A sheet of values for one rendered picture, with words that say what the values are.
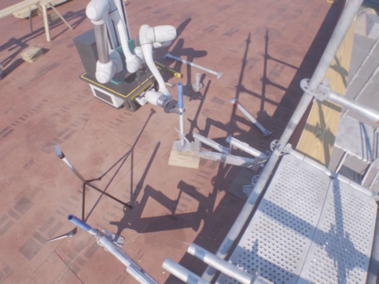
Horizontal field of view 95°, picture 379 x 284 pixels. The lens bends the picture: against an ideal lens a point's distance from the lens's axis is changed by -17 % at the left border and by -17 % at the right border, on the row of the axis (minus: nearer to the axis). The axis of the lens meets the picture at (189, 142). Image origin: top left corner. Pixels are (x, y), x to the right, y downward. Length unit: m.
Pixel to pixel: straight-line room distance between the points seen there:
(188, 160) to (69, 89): 2.16
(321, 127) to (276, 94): 1.42
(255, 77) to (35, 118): 3.17
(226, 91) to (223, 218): 1.70
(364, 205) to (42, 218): 2.52
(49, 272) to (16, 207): 0.78
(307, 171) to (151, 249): 1.31
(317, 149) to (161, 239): 1.40
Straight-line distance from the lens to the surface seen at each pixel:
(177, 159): 2.10
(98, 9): 1.78
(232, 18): 5.35
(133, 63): 1.93
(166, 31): 1.91
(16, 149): 3.03
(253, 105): 2.78
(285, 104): 2.96
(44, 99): 3.50
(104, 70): 2.06
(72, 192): 2.26
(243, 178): 2.06
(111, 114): 2.71
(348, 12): 0.96
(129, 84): 2.55
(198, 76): 2.68
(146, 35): 1.91
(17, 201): 2.57
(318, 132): 1.73
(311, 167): 1.41
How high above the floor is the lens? 1.80
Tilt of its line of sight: 53 degrees down
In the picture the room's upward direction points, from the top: straight up
